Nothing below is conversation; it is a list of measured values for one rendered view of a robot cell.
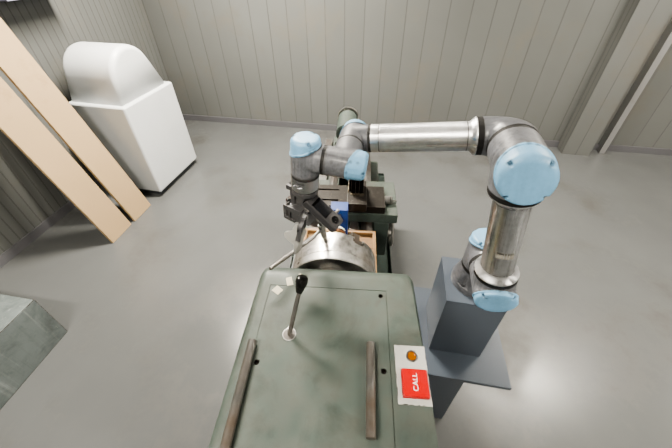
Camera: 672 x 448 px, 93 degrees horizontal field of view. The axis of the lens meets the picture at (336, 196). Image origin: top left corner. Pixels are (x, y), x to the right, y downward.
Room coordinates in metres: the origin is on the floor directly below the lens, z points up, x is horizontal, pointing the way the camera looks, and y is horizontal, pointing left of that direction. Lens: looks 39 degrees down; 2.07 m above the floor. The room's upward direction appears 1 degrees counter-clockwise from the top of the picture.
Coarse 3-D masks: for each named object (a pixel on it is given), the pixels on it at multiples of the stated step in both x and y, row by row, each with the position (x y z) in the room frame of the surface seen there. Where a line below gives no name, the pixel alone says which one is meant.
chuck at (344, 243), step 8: (328, 232) 0.81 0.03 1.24; (336, 232) 0.81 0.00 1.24; (304, 240) 0.82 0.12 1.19; (312, 240) 0.79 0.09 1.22; (320, 240) 0.78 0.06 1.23; (336, 240) 0.77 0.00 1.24; (344, 240) 0.77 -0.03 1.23; (352, 240) 0.78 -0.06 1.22; (304, 248) 0.77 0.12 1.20; (312, 248) 0.75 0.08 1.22; (320, 248) 0.74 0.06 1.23; (328, 248) 0.73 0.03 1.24; (336, 248) 0.73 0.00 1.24; (344, 248) 0.74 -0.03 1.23; (352, 248) 0.75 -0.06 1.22; (360, 248) 0.76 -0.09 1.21; (368, 248) 0.79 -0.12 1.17; (296, 256) 0.77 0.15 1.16; (360, 256) 0.72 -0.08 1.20; (368, 256) 0.75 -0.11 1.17; (368, 264) 0.71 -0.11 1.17
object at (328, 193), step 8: (320, 184) 1.45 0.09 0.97; (320, 192) 1.38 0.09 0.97; (328, 192) 1.38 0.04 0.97; (336, 192) 1.38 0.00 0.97; (344, 192) 1.38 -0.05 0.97; (368, 192) 1.37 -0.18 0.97; (376, 192) 1.37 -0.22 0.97; (328, 200) 1.31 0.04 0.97; (336, 200) 1.32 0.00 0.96; (344, 200) 1.31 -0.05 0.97; (368, 200) 1.31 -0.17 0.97; (376, 200) 1.30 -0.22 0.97; (384, 200) 1.30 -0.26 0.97; (368, 208) 1.25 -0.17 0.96; (376, 208) 1.25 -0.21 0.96; (384, 208) 1.25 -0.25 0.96
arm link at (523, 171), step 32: (512, 128) 0.64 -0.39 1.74; (512, 160) 0.53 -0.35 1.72; (544, 160) 0.51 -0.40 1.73; (512, 192) 0.51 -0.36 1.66; (544, 192) 0.50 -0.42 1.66; (512, 224) 0.53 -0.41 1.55; (480, 256) 0.61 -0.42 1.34; (512, 256) 0.52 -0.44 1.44; (480, 288) 0.53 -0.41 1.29; (512, 288) 0.51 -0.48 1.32
